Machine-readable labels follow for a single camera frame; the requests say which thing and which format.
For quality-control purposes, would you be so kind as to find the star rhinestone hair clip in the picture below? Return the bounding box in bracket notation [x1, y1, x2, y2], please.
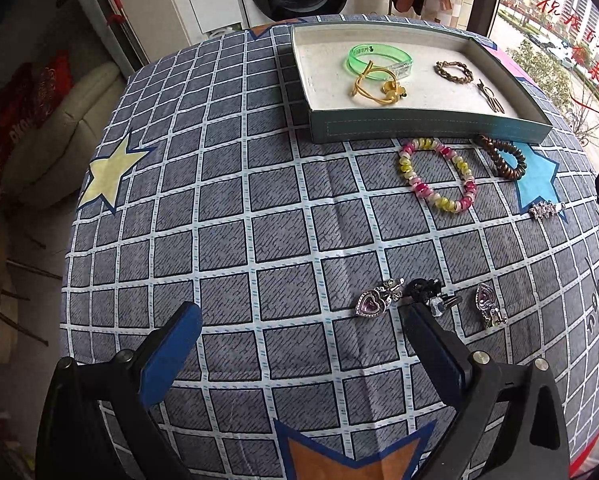
[528, 200, 566, 220]

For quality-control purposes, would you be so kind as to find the black hair claw clip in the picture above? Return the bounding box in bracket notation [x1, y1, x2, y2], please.
[403, 278, 462, 318]

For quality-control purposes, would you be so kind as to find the heart pendant silver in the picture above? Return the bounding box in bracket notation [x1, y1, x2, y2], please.
[475, 282, 507, 328]
[356, 278, 405, 318]

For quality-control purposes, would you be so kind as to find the brown spiral hair tie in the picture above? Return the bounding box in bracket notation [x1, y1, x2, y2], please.
[474, 133, 529, 182]

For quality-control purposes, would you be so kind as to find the tan braided hair tie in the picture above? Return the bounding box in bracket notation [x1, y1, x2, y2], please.
[434, 60, 475, 85]

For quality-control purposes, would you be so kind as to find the yellow flower hair tie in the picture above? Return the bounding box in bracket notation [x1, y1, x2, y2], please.
[349, 60, 409, 108]

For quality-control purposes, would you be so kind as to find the green translucent bangle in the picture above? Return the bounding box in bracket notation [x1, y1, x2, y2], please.
[346, 44, 413, 79]

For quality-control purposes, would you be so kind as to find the teal jewelry tray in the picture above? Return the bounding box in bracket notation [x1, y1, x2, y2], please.
[290, 21, 552, 144]

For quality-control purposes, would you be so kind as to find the grey checkered star tablecloth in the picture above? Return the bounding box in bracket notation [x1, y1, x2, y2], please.
[38, 15, 599, 479]

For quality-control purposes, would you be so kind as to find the beige sofa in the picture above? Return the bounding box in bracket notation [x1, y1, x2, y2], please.
[1, 62, 126, 209]

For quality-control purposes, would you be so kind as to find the red cushion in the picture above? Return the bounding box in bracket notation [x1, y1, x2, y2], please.
[0, 51, 74, 144]

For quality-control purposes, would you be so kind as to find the pink yellow beaded bracelet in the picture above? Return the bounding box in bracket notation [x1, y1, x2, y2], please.
[397, 136, 479, 216]

